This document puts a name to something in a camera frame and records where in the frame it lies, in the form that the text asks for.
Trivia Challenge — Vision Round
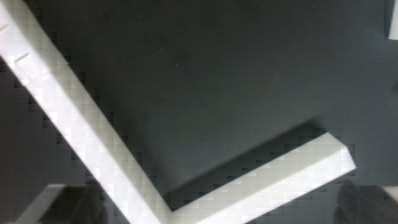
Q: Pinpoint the white U-shaped obstacle fence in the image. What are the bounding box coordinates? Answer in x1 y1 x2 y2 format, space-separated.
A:
0 0 356 224

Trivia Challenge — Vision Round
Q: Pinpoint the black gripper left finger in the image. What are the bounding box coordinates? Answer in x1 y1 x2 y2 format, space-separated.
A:
16 183 107 224

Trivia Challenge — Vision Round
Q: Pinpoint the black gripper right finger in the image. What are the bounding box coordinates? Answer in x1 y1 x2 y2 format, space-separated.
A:
333 181 398 224

